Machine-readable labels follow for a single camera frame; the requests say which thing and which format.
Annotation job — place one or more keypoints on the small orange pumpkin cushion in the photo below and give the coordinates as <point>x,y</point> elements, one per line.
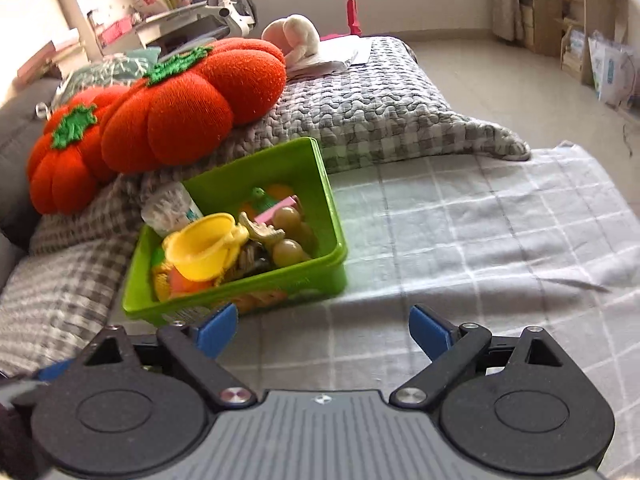
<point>66,169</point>

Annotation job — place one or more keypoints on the pink white plush toy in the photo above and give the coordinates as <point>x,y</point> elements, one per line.
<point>295,36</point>

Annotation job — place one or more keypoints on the white shopping bag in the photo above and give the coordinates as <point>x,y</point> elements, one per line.
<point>615,70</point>

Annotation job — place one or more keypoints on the yellow toy pot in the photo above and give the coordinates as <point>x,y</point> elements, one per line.
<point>207,248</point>

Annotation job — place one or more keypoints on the grey sofa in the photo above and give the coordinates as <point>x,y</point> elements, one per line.
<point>21,127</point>

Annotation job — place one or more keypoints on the white bookshelf with books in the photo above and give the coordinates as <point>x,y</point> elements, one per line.
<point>116,26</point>

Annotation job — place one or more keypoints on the beige starfish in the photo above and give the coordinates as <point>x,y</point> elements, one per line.
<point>261,233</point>

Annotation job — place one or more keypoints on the tan round toy figure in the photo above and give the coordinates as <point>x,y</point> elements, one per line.
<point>291,221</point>

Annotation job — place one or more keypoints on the pink rectangular block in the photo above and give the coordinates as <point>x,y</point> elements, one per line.
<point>266,216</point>

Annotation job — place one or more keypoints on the grey checked knitted blanket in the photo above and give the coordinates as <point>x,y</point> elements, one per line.
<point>58,286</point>

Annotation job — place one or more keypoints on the green plastic storage box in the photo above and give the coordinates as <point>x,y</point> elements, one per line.
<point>297,164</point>

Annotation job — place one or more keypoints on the teal patterned pillow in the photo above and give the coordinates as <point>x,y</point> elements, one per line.
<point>120,68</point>

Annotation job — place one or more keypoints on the light checked bed sheet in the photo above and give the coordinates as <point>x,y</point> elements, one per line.
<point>547,242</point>

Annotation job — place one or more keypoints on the red pink stand object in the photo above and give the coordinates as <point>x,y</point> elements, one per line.
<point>352,18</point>

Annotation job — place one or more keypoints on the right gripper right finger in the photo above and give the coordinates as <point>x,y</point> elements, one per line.
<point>453,350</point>

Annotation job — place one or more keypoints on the wooden shelf unit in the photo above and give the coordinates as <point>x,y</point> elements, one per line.
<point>561,28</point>

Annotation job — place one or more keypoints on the orange toy with green leaves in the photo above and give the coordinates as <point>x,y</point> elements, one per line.
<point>261,198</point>

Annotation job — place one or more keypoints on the large orange pumpkin cushion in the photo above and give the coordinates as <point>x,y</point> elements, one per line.
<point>183,108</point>

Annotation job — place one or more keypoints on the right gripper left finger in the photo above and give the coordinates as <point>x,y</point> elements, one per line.
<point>191,352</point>

